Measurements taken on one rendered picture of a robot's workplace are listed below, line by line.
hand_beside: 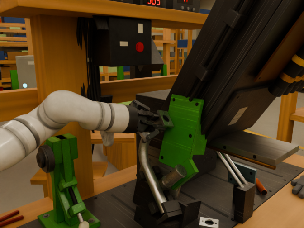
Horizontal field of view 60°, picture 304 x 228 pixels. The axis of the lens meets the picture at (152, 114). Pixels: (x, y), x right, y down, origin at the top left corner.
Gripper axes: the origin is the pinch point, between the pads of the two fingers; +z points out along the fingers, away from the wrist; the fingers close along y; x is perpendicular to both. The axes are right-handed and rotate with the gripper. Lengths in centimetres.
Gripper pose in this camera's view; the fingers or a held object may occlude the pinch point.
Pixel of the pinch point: (158, 122)
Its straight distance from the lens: 78.2
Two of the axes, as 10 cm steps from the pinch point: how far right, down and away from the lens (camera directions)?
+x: -6.1, 5.6, 5.6
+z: 7.2, 1.0, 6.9
